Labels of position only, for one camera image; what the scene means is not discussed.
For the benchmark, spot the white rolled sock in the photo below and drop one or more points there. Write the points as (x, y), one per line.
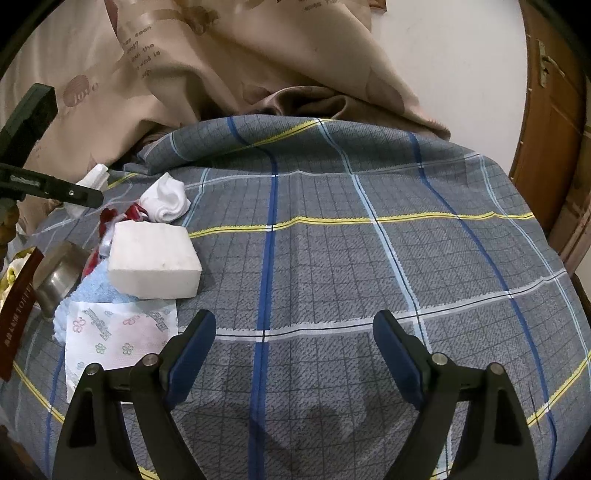
(165, 200)

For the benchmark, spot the steel bowl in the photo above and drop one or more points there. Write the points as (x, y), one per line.
(57, 275)

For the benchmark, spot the person's left hand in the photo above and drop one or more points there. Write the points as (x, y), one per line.
(8, 220)

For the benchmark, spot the grey plaid bed sheet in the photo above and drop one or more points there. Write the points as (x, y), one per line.
(305, 229)

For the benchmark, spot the metal door handle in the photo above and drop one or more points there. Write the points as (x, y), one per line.
(545, 63)

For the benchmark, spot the beige printed quilt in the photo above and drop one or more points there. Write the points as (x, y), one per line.
(122, 70)

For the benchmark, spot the light blue fluffy towel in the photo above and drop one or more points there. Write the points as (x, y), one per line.
(94, 288)

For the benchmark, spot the white foam block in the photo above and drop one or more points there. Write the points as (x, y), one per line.
(153, 261)

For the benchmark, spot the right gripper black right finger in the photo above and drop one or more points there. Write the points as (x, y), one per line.
(495, 441)

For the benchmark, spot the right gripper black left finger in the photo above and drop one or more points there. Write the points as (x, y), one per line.
(94, 443)

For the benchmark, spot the red and white cloth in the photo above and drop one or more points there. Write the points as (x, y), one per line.
(109, 217)

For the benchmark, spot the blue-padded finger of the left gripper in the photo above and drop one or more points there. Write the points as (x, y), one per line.
(17, 183)

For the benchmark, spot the brown wooden door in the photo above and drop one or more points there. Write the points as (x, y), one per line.
(549, 160)

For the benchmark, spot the floral tissue pack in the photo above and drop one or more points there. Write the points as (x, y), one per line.
(114, 335)

